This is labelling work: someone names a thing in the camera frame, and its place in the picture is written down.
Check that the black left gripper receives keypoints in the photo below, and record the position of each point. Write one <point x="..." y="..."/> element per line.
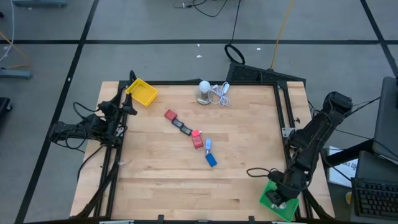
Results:
<point x="116" y="119"/>

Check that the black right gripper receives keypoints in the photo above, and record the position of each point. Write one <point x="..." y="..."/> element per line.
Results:
<point x="280" y="193"/>

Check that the red square block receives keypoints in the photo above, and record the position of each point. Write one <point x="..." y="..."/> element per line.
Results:
<point x="170" y="114"/>

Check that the black digital timer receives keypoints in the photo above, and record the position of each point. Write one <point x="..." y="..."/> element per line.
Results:
<point x="186" y="130"/>

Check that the dark blue block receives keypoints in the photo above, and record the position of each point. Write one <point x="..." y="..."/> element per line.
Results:
<point x="211" y="160"/>

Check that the red rectangular block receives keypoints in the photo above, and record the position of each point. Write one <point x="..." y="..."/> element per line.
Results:
<point x="197" y="142"/>

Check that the light blue block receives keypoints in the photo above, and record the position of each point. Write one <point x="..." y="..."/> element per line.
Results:
<point x="208" y="144"/>

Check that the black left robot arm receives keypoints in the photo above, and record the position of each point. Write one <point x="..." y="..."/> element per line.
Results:
<point x="81" y="129"/>

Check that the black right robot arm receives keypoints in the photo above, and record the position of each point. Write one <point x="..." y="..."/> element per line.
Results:
<point x="314" y="133"/>

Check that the yellow plastic basket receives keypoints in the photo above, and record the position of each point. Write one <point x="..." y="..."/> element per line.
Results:
<point x="141" y="92"/>

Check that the green plastic basket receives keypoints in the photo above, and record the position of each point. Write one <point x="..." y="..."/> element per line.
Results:
<point x="290" y="212"/>

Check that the white paper sign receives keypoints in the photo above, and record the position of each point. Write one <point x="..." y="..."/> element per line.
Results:
<point x="342" y="174"/>

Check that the small yellow round object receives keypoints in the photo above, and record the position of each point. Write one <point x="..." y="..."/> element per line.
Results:
<point x="348" y="197"/>

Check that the brass lamp with white bulb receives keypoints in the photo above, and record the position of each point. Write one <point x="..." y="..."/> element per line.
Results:
<point x="204" y="87"/>

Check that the computer desk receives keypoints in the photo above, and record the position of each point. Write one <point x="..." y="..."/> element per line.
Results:
<point x="363" y="163"/>

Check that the black computer keyboard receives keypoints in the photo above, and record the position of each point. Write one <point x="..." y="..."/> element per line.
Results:
<point x="376" y="197"/>

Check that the grey floor box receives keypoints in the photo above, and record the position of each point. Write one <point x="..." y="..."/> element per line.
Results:
<point x="40" y="3"/>
<point x="15" y="73"/>

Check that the black mesh box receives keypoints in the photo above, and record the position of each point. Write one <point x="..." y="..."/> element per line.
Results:
<point x="245" y="73"/>

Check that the grey monitor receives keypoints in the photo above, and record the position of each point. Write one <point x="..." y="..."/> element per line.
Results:
<point x="387" y="124"/>

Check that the black aluminium frame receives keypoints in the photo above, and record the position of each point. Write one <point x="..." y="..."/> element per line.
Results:
<point x="174" y="83"/>

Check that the grey metal bracket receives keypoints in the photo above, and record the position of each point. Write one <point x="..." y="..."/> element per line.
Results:
<point x="287" y="132"/>

